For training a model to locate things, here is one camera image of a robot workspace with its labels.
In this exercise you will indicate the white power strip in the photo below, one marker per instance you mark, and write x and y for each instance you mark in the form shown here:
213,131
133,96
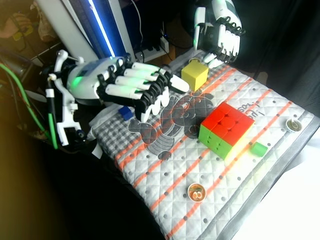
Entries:
163,45

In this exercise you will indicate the white column with blue light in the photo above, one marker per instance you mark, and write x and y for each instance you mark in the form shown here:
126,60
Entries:
65,25

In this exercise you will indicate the small blue block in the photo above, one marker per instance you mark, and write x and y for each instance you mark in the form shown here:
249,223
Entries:
125,113

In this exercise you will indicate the green cylinder block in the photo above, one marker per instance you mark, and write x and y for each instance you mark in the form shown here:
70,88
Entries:
258,149

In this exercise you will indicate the black cloth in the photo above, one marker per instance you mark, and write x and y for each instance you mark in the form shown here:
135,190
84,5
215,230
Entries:
287,50

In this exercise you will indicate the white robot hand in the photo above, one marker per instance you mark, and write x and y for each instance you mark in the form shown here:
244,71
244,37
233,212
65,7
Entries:
85,82
226,35

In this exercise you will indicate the Rubik's cube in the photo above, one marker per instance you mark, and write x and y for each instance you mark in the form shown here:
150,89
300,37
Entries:
225,125

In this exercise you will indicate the small orange toy food cup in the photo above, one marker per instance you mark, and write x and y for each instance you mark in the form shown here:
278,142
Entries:
196,192

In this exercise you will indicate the grey quilt with bear print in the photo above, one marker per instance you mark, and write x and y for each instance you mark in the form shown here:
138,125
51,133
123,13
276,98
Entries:
175,187

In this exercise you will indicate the yellow cube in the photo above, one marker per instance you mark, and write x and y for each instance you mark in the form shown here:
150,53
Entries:
195,75

